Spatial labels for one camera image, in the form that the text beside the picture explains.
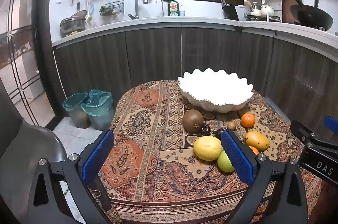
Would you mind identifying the bin with teal bag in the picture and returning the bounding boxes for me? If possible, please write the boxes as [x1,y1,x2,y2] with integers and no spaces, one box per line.
[80,90,115,131]
[63,92,91,129]

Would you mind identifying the grey cabinet plinth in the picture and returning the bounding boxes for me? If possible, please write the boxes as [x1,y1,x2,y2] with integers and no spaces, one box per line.
[260,93,292,122]

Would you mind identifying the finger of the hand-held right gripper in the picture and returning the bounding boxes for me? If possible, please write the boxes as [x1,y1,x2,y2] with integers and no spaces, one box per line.
[315,116,338,144]
[290,120,321,147]

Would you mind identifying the yellow lemon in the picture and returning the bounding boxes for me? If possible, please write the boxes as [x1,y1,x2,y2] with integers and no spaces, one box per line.
[193,136,224,161]

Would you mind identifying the black knife block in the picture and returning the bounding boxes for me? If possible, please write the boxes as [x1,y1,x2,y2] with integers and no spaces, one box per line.
[220,0,239,21]

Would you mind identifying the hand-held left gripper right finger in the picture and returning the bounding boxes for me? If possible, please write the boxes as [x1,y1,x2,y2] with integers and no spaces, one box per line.
[220,129,309,224]

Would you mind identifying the grey plastic chair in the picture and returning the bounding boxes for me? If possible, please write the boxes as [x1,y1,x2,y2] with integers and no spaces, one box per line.
[0,81,68,224]

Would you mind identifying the chrome kitchen faucet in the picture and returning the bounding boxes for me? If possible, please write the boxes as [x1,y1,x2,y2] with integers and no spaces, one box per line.
[135,0,149,19]

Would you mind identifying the hanging cleaning brushes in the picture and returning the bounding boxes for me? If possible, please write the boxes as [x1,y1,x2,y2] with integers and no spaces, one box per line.
[69,0,95,22]

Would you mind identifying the green apple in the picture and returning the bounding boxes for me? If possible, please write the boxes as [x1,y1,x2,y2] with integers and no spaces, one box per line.
[217,150,235,173]

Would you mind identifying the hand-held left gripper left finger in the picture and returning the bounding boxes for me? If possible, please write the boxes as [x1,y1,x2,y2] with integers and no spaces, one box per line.
[28,129,115,224]

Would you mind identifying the white scalloped bowl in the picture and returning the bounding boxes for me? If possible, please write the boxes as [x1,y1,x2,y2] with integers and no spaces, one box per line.
[178,69,254,113]

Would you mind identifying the black wire basket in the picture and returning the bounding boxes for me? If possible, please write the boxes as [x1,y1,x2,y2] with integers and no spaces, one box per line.
[99,0,124,16]

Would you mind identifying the glass sliding door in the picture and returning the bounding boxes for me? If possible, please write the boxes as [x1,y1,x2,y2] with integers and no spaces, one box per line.
[0,0,50,108]

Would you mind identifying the dark wood kitchen cabinets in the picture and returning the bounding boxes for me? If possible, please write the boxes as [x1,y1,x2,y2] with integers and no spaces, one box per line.
[53,24,338,135]

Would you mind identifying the large brown kiwi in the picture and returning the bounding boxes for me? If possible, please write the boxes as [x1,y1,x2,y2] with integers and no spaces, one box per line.
[182,109,204,133]

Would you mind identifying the thin curved tap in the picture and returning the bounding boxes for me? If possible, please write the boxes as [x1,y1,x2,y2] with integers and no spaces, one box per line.
[155,0,165,17]

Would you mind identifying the yellow mango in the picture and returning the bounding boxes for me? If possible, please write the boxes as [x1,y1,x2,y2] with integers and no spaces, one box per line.
[244,131,270,151]

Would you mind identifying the black wok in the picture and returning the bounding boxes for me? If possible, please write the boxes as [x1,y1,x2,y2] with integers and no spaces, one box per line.
[290,0,334,31]

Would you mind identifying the green dish soap bottle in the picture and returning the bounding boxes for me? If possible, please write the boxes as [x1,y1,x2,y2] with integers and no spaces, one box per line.
[168,0,180,16]

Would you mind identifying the white kitchen countertop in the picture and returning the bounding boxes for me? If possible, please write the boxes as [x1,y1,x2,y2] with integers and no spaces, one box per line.
[51,16,338,47]

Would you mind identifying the patterned paisley tablecloth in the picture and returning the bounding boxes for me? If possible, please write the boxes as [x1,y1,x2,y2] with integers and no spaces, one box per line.
[88,80,325,224]

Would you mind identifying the stack of metal pots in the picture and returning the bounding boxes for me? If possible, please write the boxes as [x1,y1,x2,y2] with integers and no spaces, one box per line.
[60,10,88,38]

